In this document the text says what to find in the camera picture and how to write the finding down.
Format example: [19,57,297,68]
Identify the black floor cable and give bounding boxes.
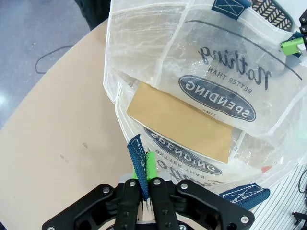
[35,45,74,74]

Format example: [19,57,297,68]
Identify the flat brown cardboard piece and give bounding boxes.
[126,82,234,165]

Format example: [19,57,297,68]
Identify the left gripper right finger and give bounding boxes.
[146,150,255,230]

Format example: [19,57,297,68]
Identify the white pinstriped cloth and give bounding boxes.
[251,165,307,230]

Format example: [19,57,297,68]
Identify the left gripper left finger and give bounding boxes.
[42,166,141,230]

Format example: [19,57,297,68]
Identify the dark grey plastic basket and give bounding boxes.
[250,0,295,31]

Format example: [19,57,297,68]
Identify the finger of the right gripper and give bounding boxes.
[281,37,307,58]
[299,9,307,34]

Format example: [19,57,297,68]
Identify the translucent white navy-handled shopping bag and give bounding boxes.
[103,0,307,211]

